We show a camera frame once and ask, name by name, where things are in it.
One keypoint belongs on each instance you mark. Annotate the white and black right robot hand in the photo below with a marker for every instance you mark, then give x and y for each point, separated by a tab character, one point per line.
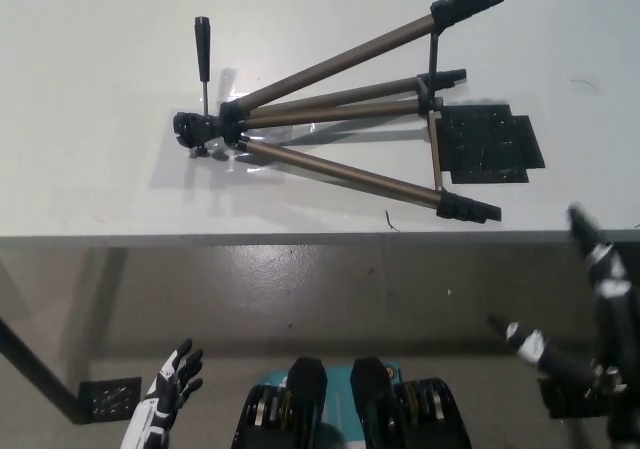
612	319

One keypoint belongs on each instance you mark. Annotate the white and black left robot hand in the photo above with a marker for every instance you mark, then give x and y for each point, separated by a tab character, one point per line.
162	394

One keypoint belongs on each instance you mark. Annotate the bronze and black camera tripod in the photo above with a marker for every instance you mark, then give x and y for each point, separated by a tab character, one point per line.
320	71

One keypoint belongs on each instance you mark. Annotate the black metal table leg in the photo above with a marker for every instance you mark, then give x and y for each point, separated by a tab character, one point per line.
35	369

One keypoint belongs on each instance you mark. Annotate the black robot feet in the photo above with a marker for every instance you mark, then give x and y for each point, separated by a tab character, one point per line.
305	399

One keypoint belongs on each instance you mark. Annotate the black perforated floor plate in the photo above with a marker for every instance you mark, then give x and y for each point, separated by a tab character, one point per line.
560	399
112	396

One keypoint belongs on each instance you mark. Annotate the black tape patch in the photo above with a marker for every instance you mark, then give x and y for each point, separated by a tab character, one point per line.
485	144

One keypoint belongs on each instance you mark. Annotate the clear plastic sheet on table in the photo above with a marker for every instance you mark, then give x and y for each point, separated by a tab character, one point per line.
235	149

